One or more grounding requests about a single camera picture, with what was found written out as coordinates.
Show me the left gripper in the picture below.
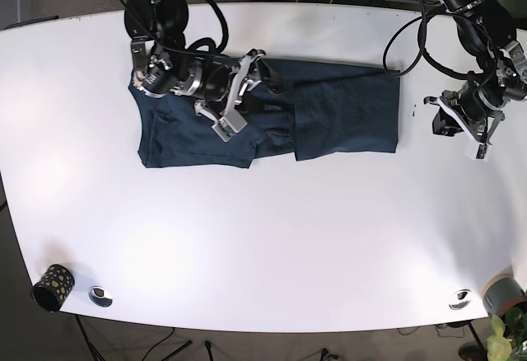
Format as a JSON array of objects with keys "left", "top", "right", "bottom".
[{"left": 423, "top": 86, "right": 505, "bottom": 162}]

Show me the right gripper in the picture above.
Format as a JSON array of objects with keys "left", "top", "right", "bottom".
[{"left": 194, "top": 49, "right": 287, "bottom": 143}]

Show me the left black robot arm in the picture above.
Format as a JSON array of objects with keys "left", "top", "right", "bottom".
[{"left": 409, "top": 0, "right": 526, "bottom": 161}]

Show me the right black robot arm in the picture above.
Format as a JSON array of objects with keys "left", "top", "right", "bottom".
[{"left": 124, "top": 0, "right": 287, "bottom": 142}]

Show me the right silver table grommet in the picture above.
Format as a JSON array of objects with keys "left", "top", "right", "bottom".
[{"left": 448, "top": 288, "right": 473, "bottom": 311}]

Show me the silver table grommet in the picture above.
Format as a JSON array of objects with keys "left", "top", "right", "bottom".
[
  {"left": 448, "top": 288, "right": 473, "bottom": 311},
  {"left": 88, "top": 286, "right": 113, "bottom": 307}
]

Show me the grey flower pot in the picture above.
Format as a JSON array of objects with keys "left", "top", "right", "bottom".
[{"left": 482, "top": 274, "right": 526, "bottom": 317}]

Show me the green potted plant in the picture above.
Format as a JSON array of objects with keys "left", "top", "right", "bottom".
[{"left": 487, "top": 307, "right": 526, "bottom": 361}]

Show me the left silver table grommet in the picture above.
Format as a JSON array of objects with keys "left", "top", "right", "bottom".
[{"left": 88, "top": 286, "right": 113, "bottom": 307}]

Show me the black gold-dotted cup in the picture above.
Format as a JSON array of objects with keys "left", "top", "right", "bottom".
[{"left": 30, "top": 264, "right": 76, "bottom": 312}]

